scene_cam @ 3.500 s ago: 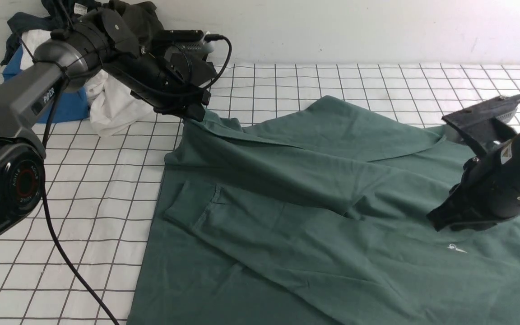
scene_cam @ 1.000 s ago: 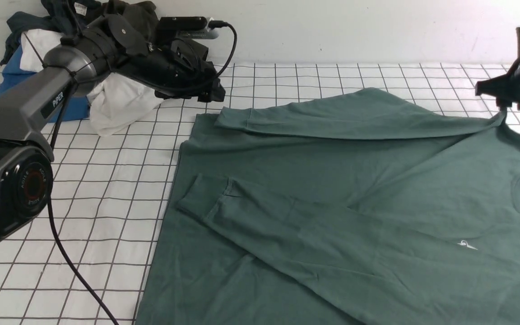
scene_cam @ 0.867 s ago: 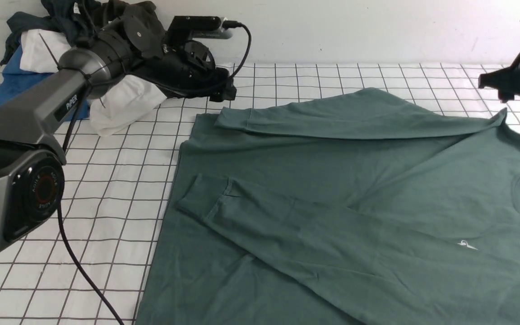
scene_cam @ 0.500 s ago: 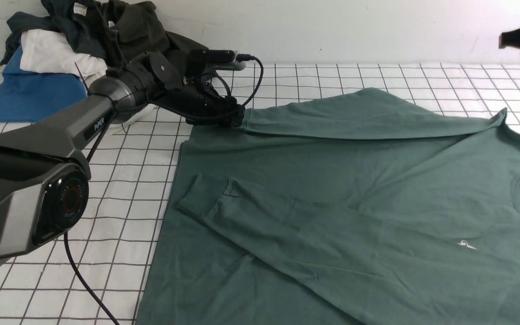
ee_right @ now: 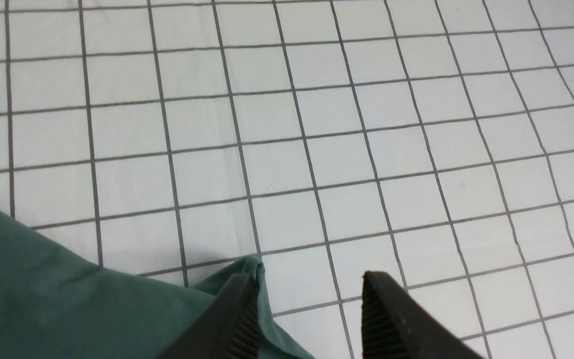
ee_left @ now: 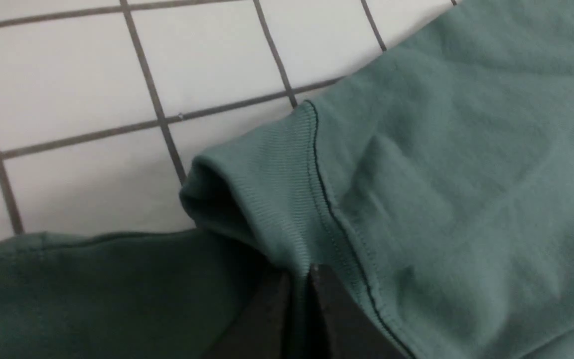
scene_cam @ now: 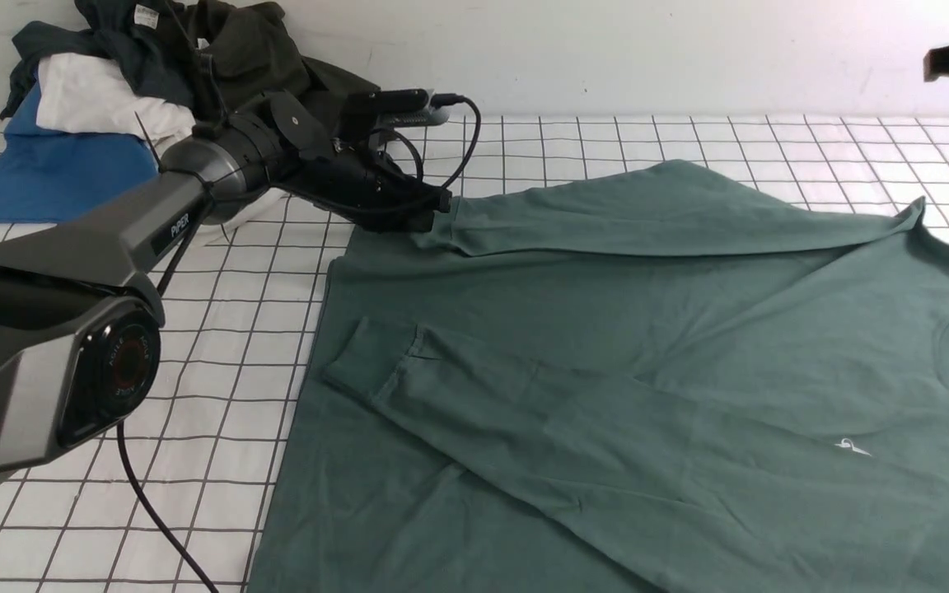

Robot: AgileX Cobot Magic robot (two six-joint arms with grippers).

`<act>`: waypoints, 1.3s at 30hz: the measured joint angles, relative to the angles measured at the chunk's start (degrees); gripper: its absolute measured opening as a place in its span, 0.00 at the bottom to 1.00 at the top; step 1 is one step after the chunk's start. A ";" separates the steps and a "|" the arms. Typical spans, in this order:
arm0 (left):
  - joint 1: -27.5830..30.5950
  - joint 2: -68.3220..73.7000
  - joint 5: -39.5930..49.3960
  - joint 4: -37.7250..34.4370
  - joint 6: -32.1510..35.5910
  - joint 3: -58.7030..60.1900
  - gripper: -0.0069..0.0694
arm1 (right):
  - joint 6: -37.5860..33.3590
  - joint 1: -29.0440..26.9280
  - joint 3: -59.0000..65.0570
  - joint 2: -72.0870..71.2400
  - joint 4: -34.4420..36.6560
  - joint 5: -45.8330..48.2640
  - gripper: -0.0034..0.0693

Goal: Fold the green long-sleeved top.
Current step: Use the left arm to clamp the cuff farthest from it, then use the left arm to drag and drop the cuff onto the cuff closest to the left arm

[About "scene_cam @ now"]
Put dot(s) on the dark teal shirt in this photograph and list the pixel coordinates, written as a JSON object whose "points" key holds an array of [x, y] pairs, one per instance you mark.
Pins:
{"points": [[126, 32]]}

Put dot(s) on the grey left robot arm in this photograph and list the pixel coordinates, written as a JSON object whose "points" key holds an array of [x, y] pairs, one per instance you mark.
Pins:
{"points": [[80, 320]]}

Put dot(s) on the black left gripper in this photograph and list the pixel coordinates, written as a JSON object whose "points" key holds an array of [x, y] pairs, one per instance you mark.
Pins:
{"points": [[369, 189]]}

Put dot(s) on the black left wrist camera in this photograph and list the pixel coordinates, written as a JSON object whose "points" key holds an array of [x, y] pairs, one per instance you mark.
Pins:
{"points": [[409, 108]]}

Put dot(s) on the green long-sleeved shirt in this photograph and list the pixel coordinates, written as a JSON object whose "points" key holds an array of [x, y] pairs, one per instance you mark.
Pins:
{"points": [[661, 381]]}

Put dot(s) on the dark olive shirt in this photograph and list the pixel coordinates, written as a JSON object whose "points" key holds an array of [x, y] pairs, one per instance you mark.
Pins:
{"points": [[252, 51]]}

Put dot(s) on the blue shirt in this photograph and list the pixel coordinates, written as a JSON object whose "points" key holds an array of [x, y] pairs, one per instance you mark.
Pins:
{"points": [[47, 176]]}

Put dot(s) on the white shirt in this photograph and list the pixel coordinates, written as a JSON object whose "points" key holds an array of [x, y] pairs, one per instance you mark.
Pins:
{"points": [[85, 94]]}

